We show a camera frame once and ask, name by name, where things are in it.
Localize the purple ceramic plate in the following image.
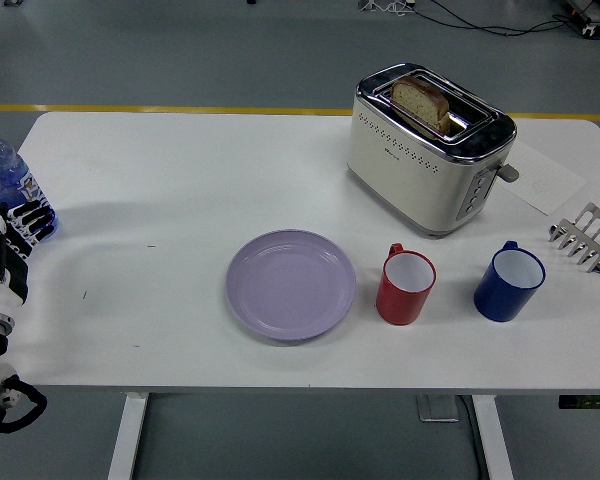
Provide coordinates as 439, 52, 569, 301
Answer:
224, 228, 357, 344

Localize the clear plastic water bottle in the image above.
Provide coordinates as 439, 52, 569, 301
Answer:
0, 122, 59, 236

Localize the red enamel mug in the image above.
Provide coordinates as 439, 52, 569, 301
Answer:
375, 242, 437, 327

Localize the cream and chrome toaster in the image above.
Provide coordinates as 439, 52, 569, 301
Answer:
345, 62, 521, 240

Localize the brown bread slice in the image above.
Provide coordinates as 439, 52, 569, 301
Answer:
390, 75, 451, 135

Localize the blue enamel mug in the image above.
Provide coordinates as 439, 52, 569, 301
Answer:
473, 240, 547, 324

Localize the white paper sheet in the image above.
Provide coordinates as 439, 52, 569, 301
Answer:
496, 139, 589, 217

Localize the silver metal toast rack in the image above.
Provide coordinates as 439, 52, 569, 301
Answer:
548, 202, 600, 275

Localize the black table control box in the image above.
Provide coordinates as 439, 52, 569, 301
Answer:
558, 394, 600, 409

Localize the grey under-table bracket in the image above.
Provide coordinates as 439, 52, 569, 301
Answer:
417, 394, 461, 424

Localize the white tangled floor cable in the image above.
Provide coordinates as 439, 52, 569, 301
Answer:
358, 0, 417, 15

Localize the grey under-table cable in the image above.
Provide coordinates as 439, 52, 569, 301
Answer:
457, 394, 491, 480

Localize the black floor cable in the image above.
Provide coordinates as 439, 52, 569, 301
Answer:
427, 0, 584, 37

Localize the metal frame equipment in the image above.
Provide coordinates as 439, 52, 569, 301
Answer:
559, 0, 600, 40

